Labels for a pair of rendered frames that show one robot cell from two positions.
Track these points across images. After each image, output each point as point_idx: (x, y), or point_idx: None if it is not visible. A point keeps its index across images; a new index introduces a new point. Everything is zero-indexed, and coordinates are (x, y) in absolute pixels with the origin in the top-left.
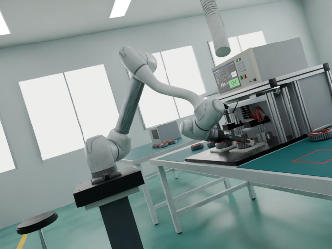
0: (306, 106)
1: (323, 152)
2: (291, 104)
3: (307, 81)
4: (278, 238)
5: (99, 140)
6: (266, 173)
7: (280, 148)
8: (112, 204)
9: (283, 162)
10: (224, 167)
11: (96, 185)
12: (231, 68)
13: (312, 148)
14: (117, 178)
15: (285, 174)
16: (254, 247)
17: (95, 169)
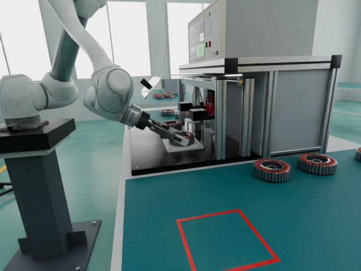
0: (275, 116)
1: (233, 228)
2: (252, 108)
3: (293, 78)
4: None
5: (12, 81)
6: (114, 233)
7: (210, 166)
8: (20, 158)
9: (167, 213)
10: (123, 168)
11: None
12: (201, 28)
13: (235, 198)
14: (14, 135)
15: (116, 269)
16: None
17: (5, 115)
